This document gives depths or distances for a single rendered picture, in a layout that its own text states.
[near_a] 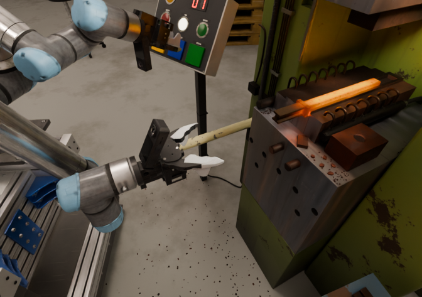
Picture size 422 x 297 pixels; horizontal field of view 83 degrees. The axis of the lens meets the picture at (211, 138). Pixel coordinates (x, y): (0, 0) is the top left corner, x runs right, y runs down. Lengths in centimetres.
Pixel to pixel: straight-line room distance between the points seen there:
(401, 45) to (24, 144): 116
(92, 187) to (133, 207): 117
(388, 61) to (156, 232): 143
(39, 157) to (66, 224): 95
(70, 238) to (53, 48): 105
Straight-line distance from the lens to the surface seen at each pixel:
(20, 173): 112
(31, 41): 68
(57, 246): 151
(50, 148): 63
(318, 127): 74
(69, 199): 57
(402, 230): 93
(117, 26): 70
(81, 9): 68
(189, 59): 99
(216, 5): 98
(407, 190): 85
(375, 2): 61
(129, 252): 159
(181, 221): 160
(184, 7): 107
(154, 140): 52
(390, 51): 115
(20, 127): 59
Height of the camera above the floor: 142
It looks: 44 degrees down
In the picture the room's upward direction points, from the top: straight up
